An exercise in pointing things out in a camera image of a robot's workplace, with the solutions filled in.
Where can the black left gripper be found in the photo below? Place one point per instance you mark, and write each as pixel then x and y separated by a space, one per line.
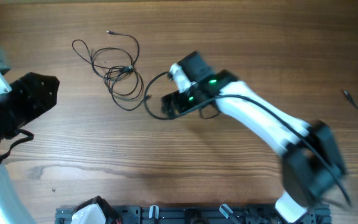
pixel 40 100

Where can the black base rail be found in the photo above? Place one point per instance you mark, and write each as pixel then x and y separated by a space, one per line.
pixel 134 214

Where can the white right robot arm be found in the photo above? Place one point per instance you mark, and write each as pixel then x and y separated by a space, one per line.
pixel 310 157

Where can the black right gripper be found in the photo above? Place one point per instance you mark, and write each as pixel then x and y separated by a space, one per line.
pixel 171 104

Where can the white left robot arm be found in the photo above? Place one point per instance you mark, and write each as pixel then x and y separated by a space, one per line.
pixel 12 210

